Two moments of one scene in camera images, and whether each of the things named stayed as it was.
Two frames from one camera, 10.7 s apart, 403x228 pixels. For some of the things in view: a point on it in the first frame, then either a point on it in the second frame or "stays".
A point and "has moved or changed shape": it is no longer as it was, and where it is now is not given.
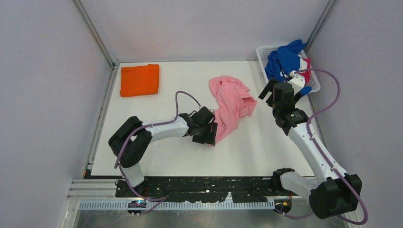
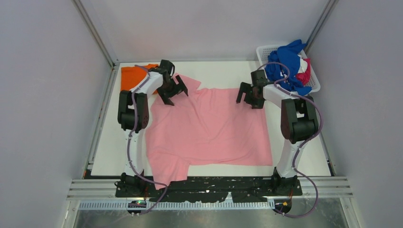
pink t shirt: [235, 103] has moved or changed shape
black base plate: [203, 189] stays
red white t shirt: [304, 64] stays
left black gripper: [209, 138] to [166, 96]
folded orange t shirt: [139, 80] stays
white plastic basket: [262, 52] stays
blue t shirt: [285, 61] stays
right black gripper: [269, 87] to [245, 87]
